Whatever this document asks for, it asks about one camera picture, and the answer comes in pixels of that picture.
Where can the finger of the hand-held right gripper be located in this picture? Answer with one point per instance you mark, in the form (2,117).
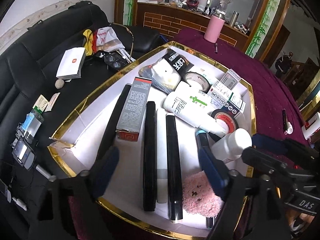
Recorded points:
(265,161)
(265,140)

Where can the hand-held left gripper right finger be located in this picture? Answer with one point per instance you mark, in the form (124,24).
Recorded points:
(212,172)

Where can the black device with screen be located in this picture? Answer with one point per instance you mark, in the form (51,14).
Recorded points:
(23,153)

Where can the black bag on chair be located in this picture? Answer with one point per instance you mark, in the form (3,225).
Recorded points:
(37,55)

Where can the black crab snack packet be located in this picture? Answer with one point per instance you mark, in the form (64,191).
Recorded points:
(177,63)

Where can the grey square box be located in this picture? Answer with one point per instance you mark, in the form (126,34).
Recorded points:
(231,78)

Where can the large white bottle green label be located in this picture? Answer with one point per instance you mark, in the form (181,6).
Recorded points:
(185,105)

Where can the small grey ball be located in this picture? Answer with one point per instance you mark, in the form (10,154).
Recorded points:
(59,84)

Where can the white teal-print box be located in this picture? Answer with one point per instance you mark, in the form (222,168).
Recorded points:
(237,103)

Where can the gold framed panel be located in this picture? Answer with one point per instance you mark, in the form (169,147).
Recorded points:
(310,97)

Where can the pink plush toy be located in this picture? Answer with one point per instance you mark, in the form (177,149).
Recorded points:
(200,197)

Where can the silver rod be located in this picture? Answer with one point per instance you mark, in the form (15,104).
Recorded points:
(46,172)

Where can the grey carton red end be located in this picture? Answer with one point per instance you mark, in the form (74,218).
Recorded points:
(133,105)

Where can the black marker purple cap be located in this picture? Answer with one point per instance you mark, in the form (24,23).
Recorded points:
(285,117)

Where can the steel flask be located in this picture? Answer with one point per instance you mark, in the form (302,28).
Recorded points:
(233,18)

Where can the wooden staircase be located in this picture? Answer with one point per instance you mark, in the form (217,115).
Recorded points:
(302,75)

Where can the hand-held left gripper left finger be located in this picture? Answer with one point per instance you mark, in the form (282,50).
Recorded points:
(107,170)

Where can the black tape roll red core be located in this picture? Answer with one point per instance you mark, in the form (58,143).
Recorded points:
(220,112)

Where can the flat white box red logo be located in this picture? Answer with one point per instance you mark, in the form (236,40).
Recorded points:
(71,61)

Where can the clear bag white contents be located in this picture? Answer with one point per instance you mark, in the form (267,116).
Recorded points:
(162,75)

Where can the dark ballpoint pen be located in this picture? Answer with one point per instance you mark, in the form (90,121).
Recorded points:
(215,47)

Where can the yellow cloth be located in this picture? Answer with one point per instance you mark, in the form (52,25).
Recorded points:
(87,42)

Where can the white liquor bottle red label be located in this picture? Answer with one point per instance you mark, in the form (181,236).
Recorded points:
(312,125)

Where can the clear bottle blue label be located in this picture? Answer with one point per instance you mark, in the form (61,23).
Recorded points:
(33,125)

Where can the pink thermos bottle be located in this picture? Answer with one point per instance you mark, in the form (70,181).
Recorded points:
(213,28)

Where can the gold gift box white inside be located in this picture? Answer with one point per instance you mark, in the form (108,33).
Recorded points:
(125,200)

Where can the white plastic bag red print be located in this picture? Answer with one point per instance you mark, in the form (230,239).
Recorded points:
(107,38)

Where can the black tape roll grey core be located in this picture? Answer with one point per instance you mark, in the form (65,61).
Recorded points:
(188,80)

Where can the white pictogram box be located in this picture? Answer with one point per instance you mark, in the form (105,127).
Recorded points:
(220,92)

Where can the small red white card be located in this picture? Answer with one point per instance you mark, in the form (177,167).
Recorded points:
(53,102)

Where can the black marker teal cap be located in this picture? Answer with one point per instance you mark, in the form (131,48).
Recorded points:
(203,138)

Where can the small green white card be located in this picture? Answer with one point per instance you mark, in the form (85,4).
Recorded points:
(42,103)

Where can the small white plastic bottle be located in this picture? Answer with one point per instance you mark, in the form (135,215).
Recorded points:
(232,143)

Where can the wooden cabinet counter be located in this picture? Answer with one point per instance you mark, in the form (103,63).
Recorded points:
(175,22)

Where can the green white tumbler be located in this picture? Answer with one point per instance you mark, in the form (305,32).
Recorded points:
(205,1)

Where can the purple velvet tablecloth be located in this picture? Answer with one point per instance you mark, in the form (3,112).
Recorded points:
(270,85)

